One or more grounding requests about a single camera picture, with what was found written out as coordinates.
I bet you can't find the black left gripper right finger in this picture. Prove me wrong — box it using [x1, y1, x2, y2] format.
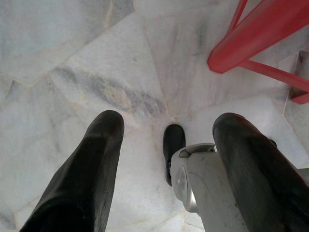
[212, 112, 309, 232]

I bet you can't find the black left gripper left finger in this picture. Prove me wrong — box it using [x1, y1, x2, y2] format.
[19, 110, 125, 232]

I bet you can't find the red plastic stool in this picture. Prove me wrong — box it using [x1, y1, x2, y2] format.
[207, 0, 309, 104]

